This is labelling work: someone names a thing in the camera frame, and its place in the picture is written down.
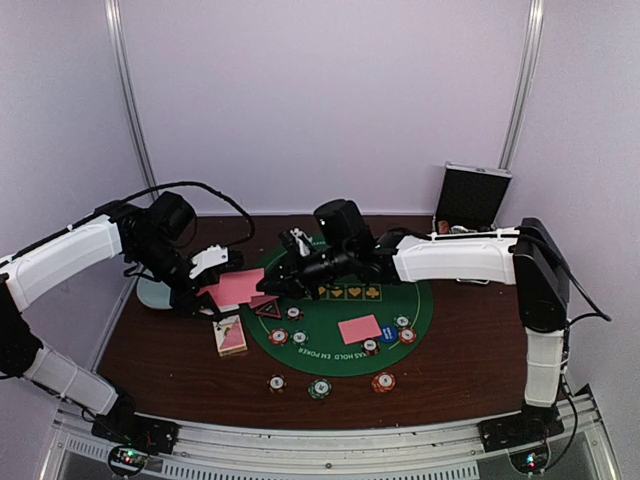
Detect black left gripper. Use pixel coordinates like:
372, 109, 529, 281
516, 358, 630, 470
130, 236, 223, 322

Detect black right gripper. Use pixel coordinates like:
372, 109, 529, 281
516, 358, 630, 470
257, 242, 355, 300

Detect black red triangular dealer marker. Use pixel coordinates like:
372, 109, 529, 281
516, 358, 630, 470
255, 300, 282, 320

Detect dealt card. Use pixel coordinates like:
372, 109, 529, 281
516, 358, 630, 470
338, 314, 382, 345
248, 295, 278, 309

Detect playing card edge-on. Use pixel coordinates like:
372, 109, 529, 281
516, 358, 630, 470
201, 268, 264, 307

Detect blue small blind button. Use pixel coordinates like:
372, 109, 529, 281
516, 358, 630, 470
378, 325, 398, 344

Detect red black chip stack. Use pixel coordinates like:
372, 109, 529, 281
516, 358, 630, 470
268, 375, 287, 393

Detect green chip stack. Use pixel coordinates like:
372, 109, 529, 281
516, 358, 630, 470
307, 378, 332, 400

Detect orange chip stack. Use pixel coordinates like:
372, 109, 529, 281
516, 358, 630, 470
371, 372, 396, 393

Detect red-backed playing card deck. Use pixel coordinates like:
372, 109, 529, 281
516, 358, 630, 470
199, 304, 240, 317

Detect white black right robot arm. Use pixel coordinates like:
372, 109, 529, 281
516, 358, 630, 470
258, 217, 569, 442

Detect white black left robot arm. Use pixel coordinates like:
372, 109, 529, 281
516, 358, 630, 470
1, 192, 231, 444

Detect light blue flower plate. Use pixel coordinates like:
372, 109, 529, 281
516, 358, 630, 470
136, 278, 172, 310

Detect round green poker mat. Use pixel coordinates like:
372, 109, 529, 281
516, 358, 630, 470
241, 276, 434, 378

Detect gold playing card box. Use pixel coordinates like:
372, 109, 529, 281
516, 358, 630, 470
213, 315, 248, 357

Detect chips inside case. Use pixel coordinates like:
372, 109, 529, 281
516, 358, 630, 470
436, 220, 477, 235

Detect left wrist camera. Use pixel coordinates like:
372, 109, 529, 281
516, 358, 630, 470
189, 245, 244, 279

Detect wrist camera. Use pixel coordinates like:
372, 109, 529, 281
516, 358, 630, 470
313, 199, 375, 251
189, 245, 244, 279

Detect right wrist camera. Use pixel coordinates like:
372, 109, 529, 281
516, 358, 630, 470
313, 199, 375, 251

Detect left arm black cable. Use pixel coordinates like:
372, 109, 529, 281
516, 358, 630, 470
124, 181, 255, 246

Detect left aluminium frame post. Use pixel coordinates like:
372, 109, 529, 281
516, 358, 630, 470
104, 0, 157, 187

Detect aluminium frame post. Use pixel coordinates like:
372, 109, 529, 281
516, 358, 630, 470
104, 0, 157, 187
498, 0, 545, 170

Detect metal front rail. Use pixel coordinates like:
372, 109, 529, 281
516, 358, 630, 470
36, 393, 622, 479

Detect right aluminium frame post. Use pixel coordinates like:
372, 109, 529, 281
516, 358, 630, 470
498, 0, 545, 170

